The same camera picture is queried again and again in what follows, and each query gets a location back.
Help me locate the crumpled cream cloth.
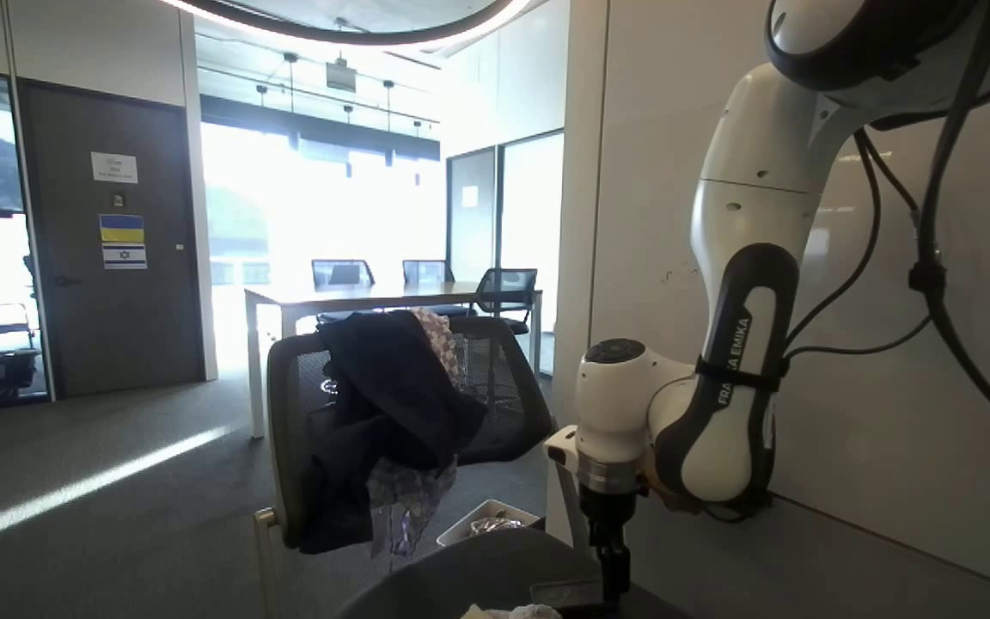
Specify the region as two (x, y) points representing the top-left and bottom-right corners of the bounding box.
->
(458, 597), (568, 619)

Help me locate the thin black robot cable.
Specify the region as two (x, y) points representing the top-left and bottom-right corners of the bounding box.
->
(780, 131), (935, 361)

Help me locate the black framed office chair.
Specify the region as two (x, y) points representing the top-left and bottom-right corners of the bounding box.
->
(473, 266), (544, 313)

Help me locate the small hanging ceiling sign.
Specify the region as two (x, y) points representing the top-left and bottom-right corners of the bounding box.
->
(324, 56), (360, 98)

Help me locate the white meeting table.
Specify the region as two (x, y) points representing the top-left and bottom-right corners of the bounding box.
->
(245, 283), (544, 439)

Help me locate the blue yellow poster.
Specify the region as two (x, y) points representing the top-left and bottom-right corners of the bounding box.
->
(96, 211), (151, 276)

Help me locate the dark grey office chair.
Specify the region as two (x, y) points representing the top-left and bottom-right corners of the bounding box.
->
(252, 306), (693, 619)

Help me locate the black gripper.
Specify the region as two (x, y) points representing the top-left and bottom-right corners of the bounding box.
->
(580, 485), (643, 605)

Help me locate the large white board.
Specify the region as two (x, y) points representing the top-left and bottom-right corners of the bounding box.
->
(583, 0), (990, 597)

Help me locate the dark brown door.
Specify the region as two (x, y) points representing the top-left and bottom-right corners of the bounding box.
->
(17, 77), (211, 403)

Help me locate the patterned white purple fabric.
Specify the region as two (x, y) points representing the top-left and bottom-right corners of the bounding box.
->
(369, 306), (472, 560)

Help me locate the blue grey meeting chair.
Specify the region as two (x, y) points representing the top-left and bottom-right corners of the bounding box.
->
(400, 255), (453, 292)
(310, 255), (377, 292)

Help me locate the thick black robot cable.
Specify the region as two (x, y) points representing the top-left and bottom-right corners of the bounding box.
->
(904, 0), (990, 450)

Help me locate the white paper notice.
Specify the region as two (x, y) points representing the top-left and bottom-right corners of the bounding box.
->
(90, 147), (143, 190)

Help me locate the black jacket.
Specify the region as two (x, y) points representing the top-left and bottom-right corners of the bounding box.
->
(283, 306), (493, 556)

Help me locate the round ceiling ring lamp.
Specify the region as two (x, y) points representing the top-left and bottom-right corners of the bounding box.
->
(160, 0), (550, 53)

